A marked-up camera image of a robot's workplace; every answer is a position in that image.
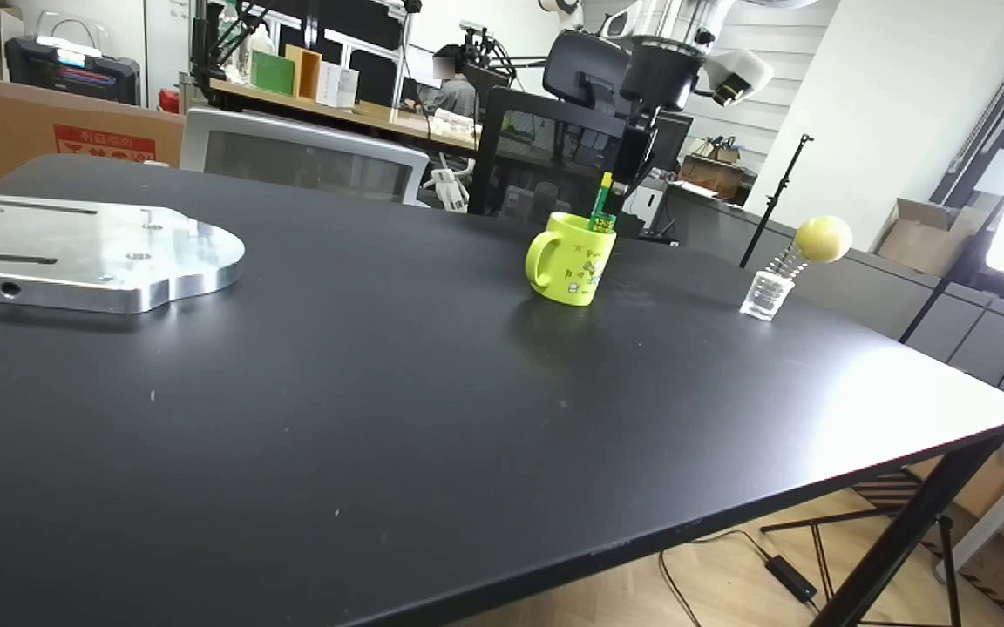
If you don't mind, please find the green yellow glue stick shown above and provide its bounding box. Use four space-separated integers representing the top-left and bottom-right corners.
584 172 618 233

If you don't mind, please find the yellow printed mug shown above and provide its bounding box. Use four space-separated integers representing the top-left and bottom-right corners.
524 210 621 314

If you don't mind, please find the seated person dark hair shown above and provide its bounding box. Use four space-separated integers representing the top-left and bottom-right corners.
415 43 489 122

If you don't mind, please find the grey low cabinet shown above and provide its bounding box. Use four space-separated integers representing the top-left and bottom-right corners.
645 184 1004 404

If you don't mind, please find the brown cardboard box red label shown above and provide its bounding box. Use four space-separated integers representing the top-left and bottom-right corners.
0 65 187 192

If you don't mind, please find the wooden background desk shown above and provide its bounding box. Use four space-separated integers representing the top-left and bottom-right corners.
205 76 484 156

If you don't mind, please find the pale yellow ball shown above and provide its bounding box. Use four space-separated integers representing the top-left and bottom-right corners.
792 211 858 268

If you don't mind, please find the grey mesh office chair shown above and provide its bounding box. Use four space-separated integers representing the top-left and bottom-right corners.
176 105 431 210

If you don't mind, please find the black equipment case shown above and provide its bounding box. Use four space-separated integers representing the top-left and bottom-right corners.
3 36 144 108

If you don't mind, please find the thin black pole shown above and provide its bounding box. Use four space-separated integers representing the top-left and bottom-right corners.
735 127 818 271

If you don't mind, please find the small clear cup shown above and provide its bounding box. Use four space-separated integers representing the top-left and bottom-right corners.
735 253 807 325

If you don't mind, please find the small open cardboard box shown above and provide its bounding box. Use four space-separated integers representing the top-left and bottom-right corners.
870 194 972 281

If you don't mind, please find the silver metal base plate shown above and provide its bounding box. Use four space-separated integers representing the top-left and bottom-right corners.
0 189 250 315

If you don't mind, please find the green box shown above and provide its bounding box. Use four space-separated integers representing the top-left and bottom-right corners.
247 45 301 101

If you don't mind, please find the black table leg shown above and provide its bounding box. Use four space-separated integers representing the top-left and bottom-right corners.
807 432 1004 627

